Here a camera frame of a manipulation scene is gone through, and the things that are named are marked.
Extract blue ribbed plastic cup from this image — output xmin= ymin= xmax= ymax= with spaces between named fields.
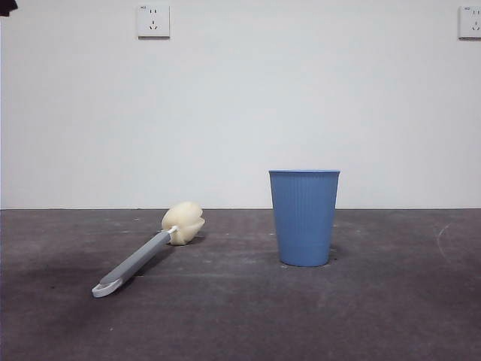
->
xmin=268 ymin=168 xmax=341 ymax=268

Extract grey-handled sponge cup brush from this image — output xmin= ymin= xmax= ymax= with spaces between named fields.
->
xmin=92 ymin=201 xmax=206 ymax=300

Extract white wall power socket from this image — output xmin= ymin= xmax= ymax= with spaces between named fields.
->
xmin=457 ymin=5 xmax=481 ymax=41
xmin=137 ymin=4 xmax=171 ymax=39

